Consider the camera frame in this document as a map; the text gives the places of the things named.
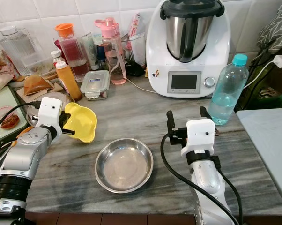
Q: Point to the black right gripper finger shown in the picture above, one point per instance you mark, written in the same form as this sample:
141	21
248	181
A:
170	123
205	113

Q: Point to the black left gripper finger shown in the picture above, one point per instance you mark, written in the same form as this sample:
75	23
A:
70	133

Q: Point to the yellow plastic bowl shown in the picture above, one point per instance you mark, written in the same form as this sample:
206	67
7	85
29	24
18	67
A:
82	123

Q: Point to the round steel bowl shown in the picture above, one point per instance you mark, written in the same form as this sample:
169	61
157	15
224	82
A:
124	165

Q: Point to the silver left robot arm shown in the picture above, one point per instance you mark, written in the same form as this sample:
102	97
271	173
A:
26	159

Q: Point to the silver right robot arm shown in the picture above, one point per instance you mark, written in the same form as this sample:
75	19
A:
209	183

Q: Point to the clear bottle blue cap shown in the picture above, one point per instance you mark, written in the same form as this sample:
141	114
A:
225	91

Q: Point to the orange sauce squeeze bottle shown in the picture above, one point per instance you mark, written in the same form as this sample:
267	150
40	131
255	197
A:
70	82

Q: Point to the brown packet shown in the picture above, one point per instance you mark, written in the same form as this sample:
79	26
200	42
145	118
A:
37	85

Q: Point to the glass food container with lid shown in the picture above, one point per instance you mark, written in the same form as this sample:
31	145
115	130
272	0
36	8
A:
95	84

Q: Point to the pink rim food container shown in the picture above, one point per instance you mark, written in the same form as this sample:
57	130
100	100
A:
5	117

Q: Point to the small black object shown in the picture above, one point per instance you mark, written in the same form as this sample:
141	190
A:
134	70

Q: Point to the white side table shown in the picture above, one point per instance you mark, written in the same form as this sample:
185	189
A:
267	140

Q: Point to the red jug orange lid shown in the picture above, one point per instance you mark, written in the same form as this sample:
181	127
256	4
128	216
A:
73	51

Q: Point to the white kitchen cooking machine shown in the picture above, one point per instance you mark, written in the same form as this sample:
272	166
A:
162	51

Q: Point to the green white tube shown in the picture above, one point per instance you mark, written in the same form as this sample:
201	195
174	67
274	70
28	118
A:
88	51

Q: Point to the white plastic bag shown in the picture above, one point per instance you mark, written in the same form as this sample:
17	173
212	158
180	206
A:
0	83

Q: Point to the pink water bottle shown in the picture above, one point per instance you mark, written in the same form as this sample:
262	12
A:
115	56

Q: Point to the clear plastic pitcher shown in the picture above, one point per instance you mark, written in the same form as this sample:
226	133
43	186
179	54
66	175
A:
19	51

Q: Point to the glass tumbler with packets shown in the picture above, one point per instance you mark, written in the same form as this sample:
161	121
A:
136	47

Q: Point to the patterned grey cushion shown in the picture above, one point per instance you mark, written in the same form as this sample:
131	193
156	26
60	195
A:
274	30

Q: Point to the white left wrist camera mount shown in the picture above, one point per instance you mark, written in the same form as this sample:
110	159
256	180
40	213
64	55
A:
49	112

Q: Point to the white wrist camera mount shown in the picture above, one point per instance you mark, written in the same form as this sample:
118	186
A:
199	133
49	112

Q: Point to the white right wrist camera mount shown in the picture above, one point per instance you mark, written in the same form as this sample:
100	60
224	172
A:
199	133

